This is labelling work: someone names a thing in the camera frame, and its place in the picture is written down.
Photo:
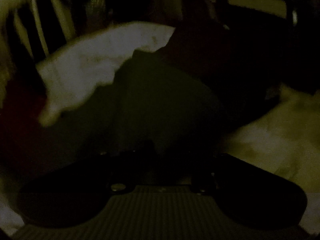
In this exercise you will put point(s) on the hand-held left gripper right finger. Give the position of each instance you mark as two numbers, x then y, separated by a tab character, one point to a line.
172	155

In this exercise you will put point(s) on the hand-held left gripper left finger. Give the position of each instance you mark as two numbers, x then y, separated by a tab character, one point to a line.
142	152

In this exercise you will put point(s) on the dark green sweater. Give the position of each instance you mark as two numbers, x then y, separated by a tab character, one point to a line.
155	105

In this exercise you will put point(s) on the dark cloth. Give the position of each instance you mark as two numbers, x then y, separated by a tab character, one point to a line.
230	75

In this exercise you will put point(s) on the white floral bedsheet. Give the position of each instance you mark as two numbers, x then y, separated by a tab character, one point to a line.
92	65

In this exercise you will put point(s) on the red knitted cloth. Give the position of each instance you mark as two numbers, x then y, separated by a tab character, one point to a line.
17	120

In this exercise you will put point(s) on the barred headboard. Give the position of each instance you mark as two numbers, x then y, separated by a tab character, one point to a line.
37	22

